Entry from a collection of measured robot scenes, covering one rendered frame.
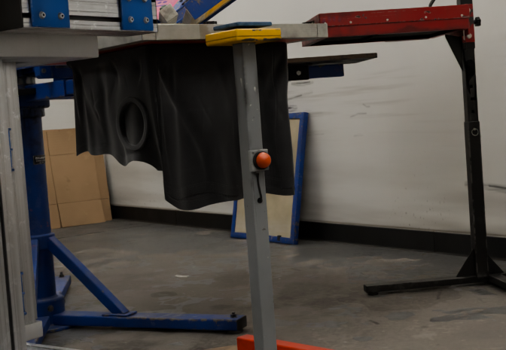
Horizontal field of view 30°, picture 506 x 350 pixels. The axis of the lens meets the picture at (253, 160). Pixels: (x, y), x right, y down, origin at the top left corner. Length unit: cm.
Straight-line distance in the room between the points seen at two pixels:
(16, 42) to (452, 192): 312
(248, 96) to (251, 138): 10
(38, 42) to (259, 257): 74
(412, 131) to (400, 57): 38
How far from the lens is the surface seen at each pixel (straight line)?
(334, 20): 353
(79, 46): 196
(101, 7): 189
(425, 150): 474
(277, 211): 546
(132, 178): 716
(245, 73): 220
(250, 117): 220
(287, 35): 253
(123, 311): 354
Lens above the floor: 77
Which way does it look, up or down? 3 degrees down
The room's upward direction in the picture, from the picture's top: 4 degrees counter-clockwise
